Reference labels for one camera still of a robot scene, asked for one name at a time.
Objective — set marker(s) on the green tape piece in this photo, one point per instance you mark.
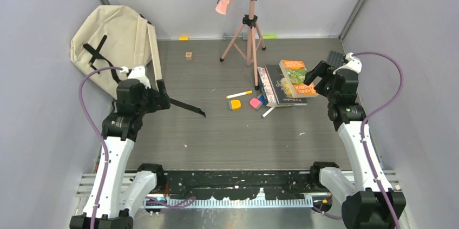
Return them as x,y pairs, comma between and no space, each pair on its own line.
270,37

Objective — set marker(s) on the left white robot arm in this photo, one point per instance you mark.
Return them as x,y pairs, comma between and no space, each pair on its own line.
107,205

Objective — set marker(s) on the beige canvas backpack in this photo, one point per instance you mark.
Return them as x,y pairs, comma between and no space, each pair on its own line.
119,46

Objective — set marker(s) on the yellow capped white marker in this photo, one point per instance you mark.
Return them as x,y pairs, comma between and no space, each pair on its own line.
239,94

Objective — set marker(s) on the yellow orange eraser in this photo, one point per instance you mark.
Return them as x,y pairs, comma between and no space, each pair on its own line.
234,104

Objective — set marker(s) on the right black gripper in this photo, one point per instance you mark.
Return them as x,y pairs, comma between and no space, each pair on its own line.
323,70

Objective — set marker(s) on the black hardcover book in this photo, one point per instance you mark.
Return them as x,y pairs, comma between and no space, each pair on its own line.
280,87

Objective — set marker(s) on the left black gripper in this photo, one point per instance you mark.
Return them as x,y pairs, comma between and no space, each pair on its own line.
159,102

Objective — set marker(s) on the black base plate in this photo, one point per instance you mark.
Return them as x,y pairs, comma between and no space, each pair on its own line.
238,184

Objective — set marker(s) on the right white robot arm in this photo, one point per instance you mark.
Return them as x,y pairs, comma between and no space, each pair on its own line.
370,200

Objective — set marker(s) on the pink eraser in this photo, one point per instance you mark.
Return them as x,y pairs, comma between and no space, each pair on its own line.
255,103

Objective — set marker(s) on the dark grey studded plate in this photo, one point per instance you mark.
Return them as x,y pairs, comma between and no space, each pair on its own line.
335,59

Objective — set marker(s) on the white patterned book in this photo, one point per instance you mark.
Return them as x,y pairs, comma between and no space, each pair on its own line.
266,88

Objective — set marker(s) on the orange green paperback book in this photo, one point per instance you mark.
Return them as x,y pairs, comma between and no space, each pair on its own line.
294,73

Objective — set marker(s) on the small wooden cube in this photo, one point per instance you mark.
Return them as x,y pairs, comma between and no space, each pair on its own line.
189,56

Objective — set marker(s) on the blue capped white marker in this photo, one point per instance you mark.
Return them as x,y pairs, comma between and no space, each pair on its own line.
267,112

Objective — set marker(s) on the pink tripod stand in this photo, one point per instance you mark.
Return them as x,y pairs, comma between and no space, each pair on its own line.
254,41

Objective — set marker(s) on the blue small eraser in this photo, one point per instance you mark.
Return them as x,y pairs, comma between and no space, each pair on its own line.
262,99

